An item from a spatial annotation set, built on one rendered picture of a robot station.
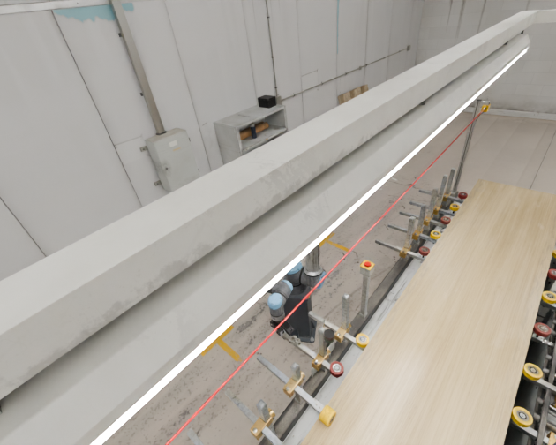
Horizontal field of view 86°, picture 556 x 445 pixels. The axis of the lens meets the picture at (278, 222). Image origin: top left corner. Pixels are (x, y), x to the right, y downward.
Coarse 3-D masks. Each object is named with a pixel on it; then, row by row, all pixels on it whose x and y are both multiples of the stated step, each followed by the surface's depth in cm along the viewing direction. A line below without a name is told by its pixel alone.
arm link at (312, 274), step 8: (312, 248) 221; (312, 256) 226; (312, 264) 230; (304, 272) 238; (312, 272) 234; (320, 272) 236; (304, 280) 241; (312, 280) 236; (320, 280) 235; (320, 288) 241
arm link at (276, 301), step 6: (276, 294) 182; (270, 300) 180; (276, 300) 179; (282, 300) 182; (270, 306) 179; (276, 306) 178; (282, 306) 182; (270, 312) 184; (276, 312) 180; (282, 312) 184
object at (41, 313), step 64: (448, 64) 72; (320, 128) 46; (384, 128) 56; (192, 192) 34; (256, 192) 35; (64, 256) 27; (128, 256) 26; (192, 256) 31; (0, 320) 22; (64, 320) 24; (0, 384) 22
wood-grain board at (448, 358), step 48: (480, 192) 294; (528, 192) 285; (480, 240) 241; (528, 240) 235; (432, 288) 209; (480, 288) 204; (528, 288) 200; (384, 336) 183; (432, 336) 180; (480, 336) 176; (528, 336) 173; (384, 384) 161; (432, 384) 158; (480, 384) 156; (336, 432) 146; (384, 432) 144; (432, 432) 142; (480, 432) 139
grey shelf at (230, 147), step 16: (240, 112) 391; (256, 112) 382; (272, 112) 379; (224, 128) 360; (240, 128) 404; (272, 128) 414; (224, 144) 377; (240, 144) 357; (256, 144) 377; (224, 160) 396
